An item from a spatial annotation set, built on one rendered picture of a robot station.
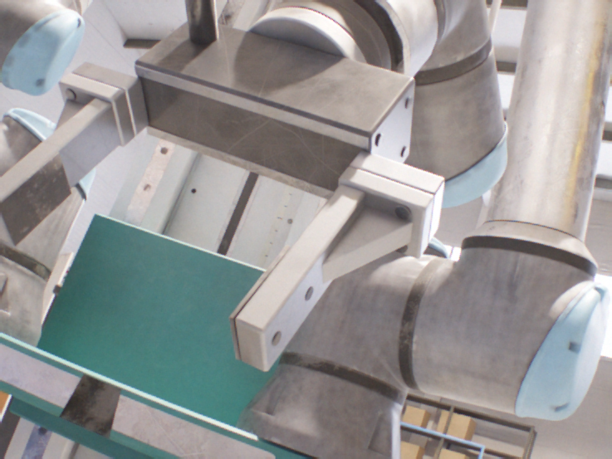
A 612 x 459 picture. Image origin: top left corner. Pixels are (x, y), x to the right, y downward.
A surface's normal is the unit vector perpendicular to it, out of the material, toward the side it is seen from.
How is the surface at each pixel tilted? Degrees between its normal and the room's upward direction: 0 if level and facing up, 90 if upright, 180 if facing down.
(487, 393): 156
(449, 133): 141
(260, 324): 67
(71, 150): 97
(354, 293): 93
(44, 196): 97
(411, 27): 86
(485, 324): 100
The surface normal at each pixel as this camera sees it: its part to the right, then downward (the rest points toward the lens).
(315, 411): -0.07, -0.67
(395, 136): 0.87, 0.33
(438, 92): -0.04, 0.61
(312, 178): -0.50, 0.62
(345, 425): 0.30, -0.54
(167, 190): -0.07, -0.35
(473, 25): 0.67, 0.29
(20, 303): 0.91, -0.16
